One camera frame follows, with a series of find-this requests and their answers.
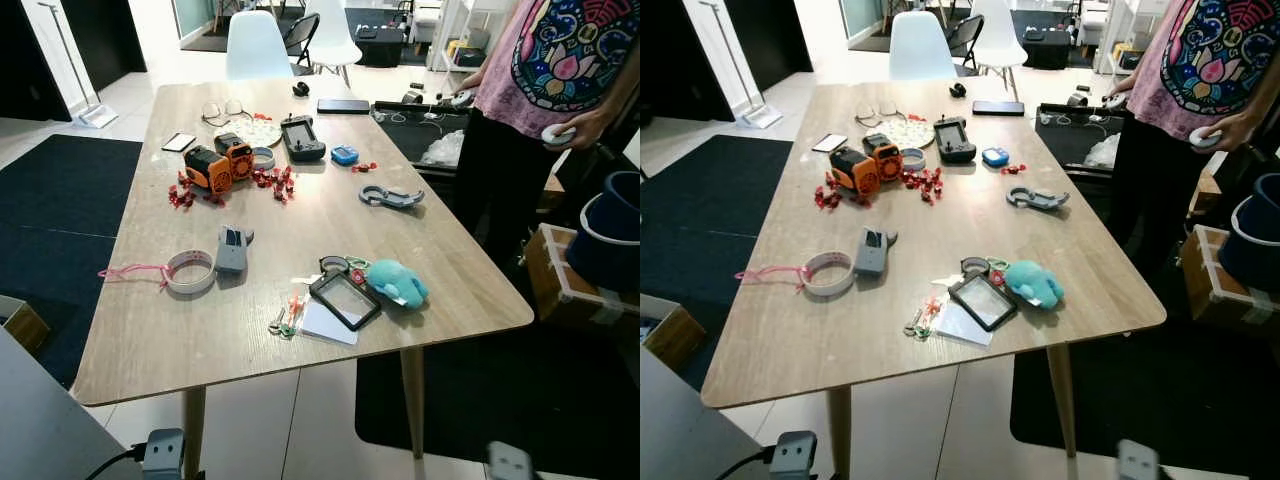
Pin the grey carabiner tool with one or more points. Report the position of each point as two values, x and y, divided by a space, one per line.
395 197
1042 199

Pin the black handheld remote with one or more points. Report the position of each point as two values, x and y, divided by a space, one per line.
953 138
302 138

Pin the black phone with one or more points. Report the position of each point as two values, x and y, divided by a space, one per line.
997 107
343 105

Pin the small orange black device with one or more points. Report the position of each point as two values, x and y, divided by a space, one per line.
885 152
237 152

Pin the light blue shell chair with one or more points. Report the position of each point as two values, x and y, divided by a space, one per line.
920 45
258 45

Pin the keys with orange tag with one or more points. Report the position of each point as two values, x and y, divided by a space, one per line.
922 318
285 318

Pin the dark blue bucket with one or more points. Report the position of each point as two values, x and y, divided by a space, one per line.
1258 235
610 235

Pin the person in pink shirt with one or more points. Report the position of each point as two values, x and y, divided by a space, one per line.
500 170
1150 180

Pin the large orange black device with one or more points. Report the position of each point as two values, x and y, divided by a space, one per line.
207 168
853 170

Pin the person's right hand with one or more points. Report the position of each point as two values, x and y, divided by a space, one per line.
472 81
1122 86

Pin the black folding chair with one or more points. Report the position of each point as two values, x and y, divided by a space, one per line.
963 38
300 35

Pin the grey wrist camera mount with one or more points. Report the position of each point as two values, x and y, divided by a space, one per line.
1137 462
793 455
163 452
510 462

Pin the white lace doily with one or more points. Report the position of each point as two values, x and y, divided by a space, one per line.
260 130
910 131

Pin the black box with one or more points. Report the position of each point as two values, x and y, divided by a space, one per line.
380 45
1047 48

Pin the white leaning board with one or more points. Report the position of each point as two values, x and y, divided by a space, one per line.
70 60
735 60

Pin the white phone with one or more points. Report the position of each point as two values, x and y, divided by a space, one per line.
179 142
829 142

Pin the light wooden table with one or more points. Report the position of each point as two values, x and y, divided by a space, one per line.
300 230
950 235

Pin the small blue case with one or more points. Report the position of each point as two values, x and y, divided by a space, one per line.
995 156
344 154

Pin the grey handheld device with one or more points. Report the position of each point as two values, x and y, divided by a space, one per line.
232 250
871 252

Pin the small wooden box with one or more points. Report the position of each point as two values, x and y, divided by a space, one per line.
22 322
672 337

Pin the white paper card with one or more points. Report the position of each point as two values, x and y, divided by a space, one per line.
960 328
325 327

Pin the teal plush toy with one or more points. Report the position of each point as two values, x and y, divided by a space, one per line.
397 283
1033 284

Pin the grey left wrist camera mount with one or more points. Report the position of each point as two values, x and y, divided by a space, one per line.
793 455
163 452

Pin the white handheld controller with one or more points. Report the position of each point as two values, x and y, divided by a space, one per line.
1112 101
556 134
462 98
1203 137

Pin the white shell chair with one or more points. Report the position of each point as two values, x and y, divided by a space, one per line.
1000 35
330 35

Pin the single red clip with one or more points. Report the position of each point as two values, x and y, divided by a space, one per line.
1012 169
363 167

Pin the black card holder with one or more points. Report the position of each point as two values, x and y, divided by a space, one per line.
345 300
983 302

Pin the dark blue rug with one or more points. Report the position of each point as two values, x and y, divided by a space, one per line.
50 230
520 400
1150 400
700 220

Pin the clear eyeglasses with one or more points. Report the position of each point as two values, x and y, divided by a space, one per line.
865 110
212 108

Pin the metal cup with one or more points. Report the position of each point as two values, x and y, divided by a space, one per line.
1076 99
412 98

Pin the wooden crate white rim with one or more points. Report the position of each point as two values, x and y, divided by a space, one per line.
555 280
1205 285

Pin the small tape roll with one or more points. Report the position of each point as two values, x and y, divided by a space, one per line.
263 151
912 152

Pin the red clips pile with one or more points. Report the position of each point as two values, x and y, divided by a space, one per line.
183 195
925 183
275 180
828 197

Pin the person's left hand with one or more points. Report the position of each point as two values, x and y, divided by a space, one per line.
1238 132
592 128

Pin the clear plastic bag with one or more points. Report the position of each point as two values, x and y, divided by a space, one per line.
445 150
1102 152

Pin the white shelf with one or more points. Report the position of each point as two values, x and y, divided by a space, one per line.
1115 35
455 35

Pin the black storage bin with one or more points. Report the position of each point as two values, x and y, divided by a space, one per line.
405 135
1060 140

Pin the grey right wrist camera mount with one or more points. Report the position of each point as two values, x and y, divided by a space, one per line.
510 462
1137 462

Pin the large white tape roll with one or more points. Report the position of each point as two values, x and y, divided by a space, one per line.
830 261
190 259

